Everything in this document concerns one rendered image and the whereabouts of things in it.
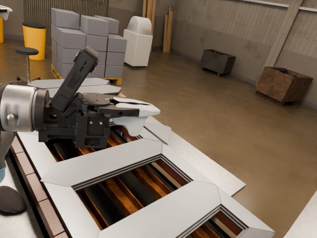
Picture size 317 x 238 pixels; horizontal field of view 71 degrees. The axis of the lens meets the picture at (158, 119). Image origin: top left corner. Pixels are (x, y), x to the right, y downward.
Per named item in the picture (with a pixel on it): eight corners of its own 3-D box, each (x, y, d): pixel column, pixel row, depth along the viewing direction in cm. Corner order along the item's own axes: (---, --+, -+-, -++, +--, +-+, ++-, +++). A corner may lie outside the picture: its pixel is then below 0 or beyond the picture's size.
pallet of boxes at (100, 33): (106, 72, 533) (112, 18, 480) (121, 84, 478) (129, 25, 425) (51, 71, 461) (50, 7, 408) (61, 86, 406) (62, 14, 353)
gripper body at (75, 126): (107, 131, 46) (42, 128, 42) (111, 91, 43) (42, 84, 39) (110, 149, 39) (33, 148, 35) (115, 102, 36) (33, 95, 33)
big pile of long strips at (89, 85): (105, 82, 242) (106, 77, 240) (126, 97, 218) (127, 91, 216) (23, 87, 190) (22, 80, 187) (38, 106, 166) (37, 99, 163)
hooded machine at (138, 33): (147, 68, 647) (156, 20, 590) (131, 68, 610) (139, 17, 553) (135, 61, 688) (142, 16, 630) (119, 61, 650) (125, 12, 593)
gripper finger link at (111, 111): (135, 112, 42) (87, 108, 40) (136, 103, 42) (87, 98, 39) (140, 121, 38) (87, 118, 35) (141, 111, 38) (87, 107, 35)
